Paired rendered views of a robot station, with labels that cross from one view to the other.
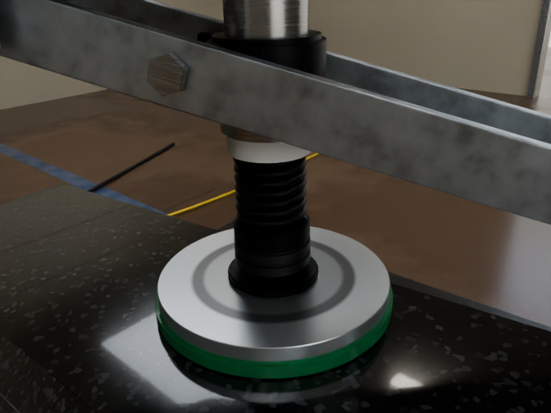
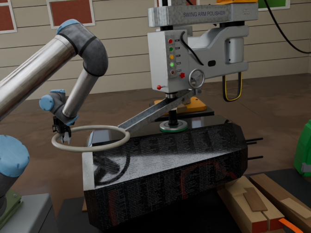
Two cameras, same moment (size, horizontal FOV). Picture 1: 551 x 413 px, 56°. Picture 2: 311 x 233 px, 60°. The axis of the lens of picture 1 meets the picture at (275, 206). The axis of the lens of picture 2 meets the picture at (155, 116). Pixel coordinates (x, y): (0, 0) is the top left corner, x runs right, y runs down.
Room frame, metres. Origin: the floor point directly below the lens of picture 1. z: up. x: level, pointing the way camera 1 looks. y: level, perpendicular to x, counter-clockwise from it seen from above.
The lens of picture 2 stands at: (1.75, -1.48, 1.51)
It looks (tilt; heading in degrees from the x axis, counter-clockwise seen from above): 17 degrees down; 136
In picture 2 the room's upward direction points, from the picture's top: 5 degrees counter-clockwise
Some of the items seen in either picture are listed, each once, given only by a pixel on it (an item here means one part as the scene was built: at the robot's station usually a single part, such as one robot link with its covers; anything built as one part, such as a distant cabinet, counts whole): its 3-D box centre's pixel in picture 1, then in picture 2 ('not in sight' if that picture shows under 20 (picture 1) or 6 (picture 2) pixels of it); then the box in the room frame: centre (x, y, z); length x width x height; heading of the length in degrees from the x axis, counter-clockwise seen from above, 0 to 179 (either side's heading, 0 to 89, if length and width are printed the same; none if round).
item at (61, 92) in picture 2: not in sight; (58, 98); (0.07, -0.71, 1.16); 0.10 x 0.09 x 0.12; 128
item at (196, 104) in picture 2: not in sight; (178, 104); (-0.09, 0.68, 0.76); 0.49 x 0.49 x 0.05; 51
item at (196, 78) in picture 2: not in sight; (193, 78); (0.56, 0.09, 1.18); 0.15 x 0.10 x 0.15; 77
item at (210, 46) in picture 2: not in sight; (210, 58); (0.52, 0.38, 1.29); 0.74 x 0.23 x 0.49; 77
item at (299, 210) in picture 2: not in sight; (296, 208); (1.19, 0.52, 0.11); 0.25 x 0.10 x 0.01; 155
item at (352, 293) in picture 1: (273, 279); (173, 125); (0.42, 0.00, 0.83); 0.21 x 0.21 x 0.01
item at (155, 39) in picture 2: not in sight; (177, 61); (0.43, 0.08, 1.30); 0.36 x 0.22 x 0.45; 77
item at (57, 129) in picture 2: not in sight; (60, 123); (0.07, -0.72, 0.99); 0.09 x 0.08 x 0.12; 107
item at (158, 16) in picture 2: not in sight; (203, 17); (0.49, 0.35, 1.60); 0.96 x 0.25 x 0.17; 77
